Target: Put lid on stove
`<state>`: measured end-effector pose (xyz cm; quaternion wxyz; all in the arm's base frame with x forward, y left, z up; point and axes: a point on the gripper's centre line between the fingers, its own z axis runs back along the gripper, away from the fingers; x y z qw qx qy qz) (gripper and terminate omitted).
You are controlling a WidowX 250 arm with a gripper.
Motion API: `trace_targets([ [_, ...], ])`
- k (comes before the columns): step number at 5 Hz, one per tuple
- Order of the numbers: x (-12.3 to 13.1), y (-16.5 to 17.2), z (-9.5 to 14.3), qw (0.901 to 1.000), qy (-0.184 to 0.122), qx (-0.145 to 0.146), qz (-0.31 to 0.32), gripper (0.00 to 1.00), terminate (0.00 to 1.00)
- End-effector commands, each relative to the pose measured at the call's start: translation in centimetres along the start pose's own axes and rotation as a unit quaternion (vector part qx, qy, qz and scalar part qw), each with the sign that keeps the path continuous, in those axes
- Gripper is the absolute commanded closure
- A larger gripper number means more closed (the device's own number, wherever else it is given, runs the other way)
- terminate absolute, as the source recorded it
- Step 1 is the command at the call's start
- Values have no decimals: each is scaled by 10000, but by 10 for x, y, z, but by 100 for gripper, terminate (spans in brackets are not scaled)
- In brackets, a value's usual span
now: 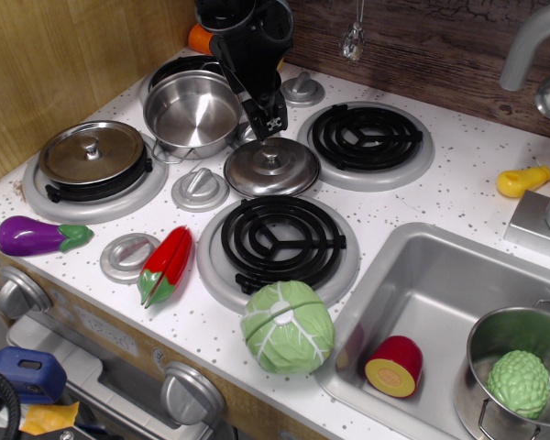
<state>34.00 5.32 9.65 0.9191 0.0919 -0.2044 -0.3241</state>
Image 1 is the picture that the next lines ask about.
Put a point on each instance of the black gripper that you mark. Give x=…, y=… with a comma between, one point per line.
x=249, y=57

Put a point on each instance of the steel pot lid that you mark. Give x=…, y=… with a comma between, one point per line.
x=91, y=152
x=274, y=166

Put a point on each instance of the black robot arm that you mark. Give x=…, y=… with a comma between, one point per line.
x=219, y=16

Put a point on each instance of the silver stove knob back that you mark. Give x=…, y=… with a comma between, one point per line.
x=302, y=91

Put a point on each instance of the silver stove knob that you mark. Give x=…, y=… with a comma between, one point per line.
x=199, y=191
x=302, y=91
x=123, y=258

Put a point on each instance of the steel pot on stove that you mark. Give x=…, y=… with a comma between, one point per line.
x=193, y=115

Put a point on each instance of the silver stove knob centre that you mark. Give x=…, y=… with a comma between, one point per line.
x=199, y=191

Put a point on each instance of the back right stove burner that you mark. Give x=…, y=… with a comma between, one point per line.
x=366, y=147

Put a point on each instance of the stove burner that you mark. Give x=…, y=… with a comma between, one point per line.
x=180, y=64
x=253, y=243
x=366, y=147
x=124, y=203

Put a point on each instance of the back left stove burner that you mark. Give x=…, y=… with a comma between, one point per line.
x=180, y=64

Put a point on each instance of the front right stove burner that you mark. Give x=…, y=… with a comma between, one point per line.
x=253, y=243

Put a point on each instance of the steel pot lid on burner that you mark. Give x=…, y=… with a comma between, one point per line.
x=91, y=152

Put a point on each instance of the front left stove burner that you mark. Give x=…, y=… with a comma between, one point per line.
x=124, y=203

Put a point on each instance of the silver stove knob front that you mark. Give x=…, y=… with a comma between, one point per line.
x=123, y=258

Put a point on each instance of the orange toy object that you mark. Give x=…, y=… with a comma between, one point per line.
x=199, y=40

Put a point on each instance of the hanging glass crystal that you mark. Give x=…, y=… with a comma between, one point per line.
x=353, y=40

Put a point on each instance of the red toy chili pepper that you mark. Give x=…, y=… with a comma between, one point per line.
x=164, y=268

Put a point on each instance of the green toy cabbage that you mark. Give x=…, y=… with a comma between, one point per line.
x=287, y=328

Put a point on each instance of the silver sink basin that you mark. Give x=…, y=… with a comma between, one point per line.
x=431, y=286

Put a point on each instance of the yellow toy pear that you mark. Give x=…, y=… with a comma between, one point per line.
x=514, y=183

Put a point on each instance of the red toy fruit half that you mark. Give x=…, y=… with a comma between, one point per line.
x=395, y=367

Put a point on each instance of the purple toy eggplant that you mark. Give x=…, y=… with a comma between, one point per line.
x=21, y=236

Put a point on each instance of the silver oven knob right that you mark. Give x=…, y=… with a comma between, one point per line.
x=188, y=397

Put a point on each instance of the silver oven knob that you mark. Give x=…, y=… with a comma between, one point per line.
x=188, y=397
x=19, y=294

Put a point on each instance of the silver faucet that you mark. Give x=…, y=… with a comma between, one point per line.
x=521, y=55

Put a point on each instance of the silver oven knob left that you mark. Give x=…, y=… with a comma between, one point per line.
x=19, y=294

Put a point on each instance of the steel pot in sink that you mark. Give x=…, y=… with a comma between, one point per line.
x=491, y=337

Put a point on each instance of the green toy artichoke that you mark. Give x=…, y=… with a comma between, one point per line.
x=520, y=382

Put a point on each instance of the yellow tape piece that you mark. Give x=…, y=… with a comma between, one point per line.
x=42, y=418

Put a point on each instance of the silver oven door handle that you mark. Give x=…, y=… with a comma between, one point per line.
x=120, y=394

